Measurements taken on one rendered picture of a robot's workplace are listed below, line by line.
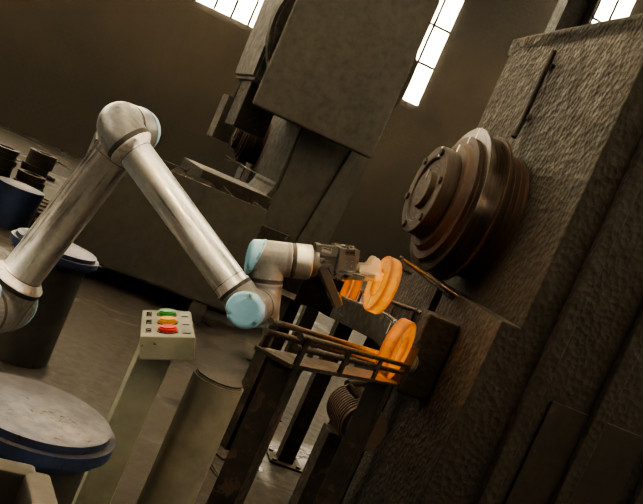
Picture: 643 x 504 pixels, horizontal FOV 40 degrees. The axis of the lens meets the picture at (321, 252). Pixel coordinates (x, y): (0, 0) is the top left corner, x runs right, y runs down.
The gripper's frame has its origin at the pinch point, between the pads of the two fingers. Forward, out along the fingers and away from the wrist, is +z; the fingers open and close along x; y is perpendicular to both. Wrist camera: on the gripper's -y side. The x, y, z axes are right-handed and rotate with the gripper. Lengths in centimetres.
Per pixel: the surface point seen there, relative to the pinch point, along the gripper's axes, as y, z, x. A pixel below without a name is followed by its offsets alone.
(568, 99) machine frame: 54, 51, 19
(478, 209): 20.1, 27.1, 11.8
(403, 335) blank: -9.9, 0.9, -20.7
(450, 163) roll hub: 31.4, 21.1, 24.0
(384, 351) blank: -13.9, -3.7, -22.2
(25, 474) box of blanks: 11, -69, -160
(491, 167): 32.1, 29.9, 14.5
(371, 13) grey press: 104, 52, 295
